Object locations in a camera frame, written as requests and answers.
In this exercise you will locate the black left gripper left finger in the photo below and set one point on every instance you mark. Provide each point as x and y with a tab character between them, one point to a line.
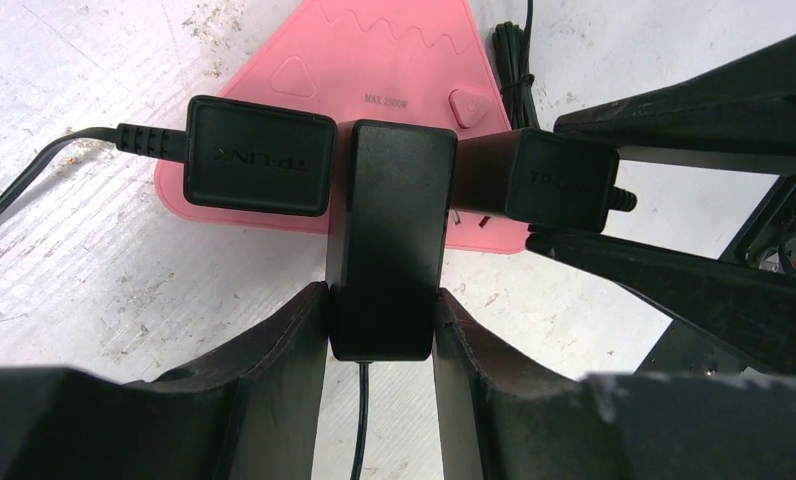
247	409

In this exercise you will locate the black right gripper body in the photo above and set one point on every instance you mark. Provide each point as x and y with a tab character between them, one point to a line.
767	242

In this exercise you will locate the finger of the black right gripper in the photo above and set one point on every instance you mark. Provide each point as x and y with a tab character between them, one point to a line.
749	312
738	117

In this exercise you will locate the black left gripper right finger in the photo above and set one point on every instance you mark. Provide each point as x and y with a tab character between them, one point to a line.
504	416

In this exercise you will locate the black tp-link adapter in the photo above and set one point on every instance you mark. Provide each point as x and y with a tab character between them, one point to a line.
536	177
244	156

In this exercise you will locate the black power adapter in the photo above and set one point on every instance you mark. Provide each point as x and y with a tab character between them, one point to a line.
386	239

